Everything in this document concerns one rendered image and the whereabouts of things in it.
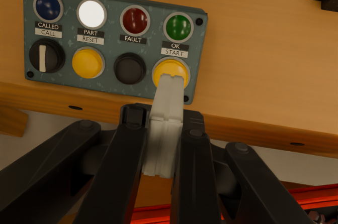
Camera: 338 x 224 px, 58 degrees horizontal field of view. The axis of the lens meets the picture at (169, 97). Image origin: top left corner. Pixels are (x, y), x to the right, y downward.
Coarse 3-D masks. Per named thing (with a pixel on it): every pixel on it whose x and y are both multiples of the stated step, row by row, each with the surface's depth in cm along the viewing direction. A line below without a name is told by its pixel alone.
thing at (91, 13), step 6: (84, 6) 24; (90, 6) 24; (96, 6) 24; (84, 12) 24; (90, 12) 24; (96, 12) 24; (102, 12) 24; (84, 18) 24; (90, 18) 24; (96, 18) 24; (102, 18) 24; (90, 24) 24; (96, 24) 24
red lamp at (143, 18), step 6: (126, 12) 24; (132, 12) 24; (138, 12) 24; (126, 18) 24; (132, 18) 24; (138, 18) 24; (144, 18) 24; (126, 24) 24; (132, 24) 24; (138, 24) 24; (144, 24) 24; (132, 30) 24; (138, 30) 24
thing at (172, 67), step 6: (168, 60) 25; (174, 60) 25; (156, 66) 25; (162, 66) 24; (168, 66) 24; (174, 66) 24; (180, 66) 24; (156, 72) 25; (162, 72) 25; (168, 72) 25; (174, 72) 25; (180, 72) 25; (186, 72) 25; (156, 78) 25; (186, 78) 25; (156, 84) 25; (186, 84) 25
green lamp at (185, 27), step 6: (174, 18) 24; (180, 18) 24; (186, 18) 24; (168, 24) 24; (174, 24) 24; (180, 24) 24; (186, 24) 24; (168, 30) 24; (174, 30) 24; (180, 30) 24; (186, 30) 24; (174, 36) 24; (180, 36) 24; (186, 36) 24
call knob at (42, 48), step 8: (32, 48) 25; (40, 48) 24; (48, 48) 24; (56, 48) 25; (32, 56) 25; (40, 56) 25; (48, 56) 25; (56, 56) 25; (32, 64) 25; (40, 64) 25; (48, 64) 25; (56, 64) 25; (48, 72) 25
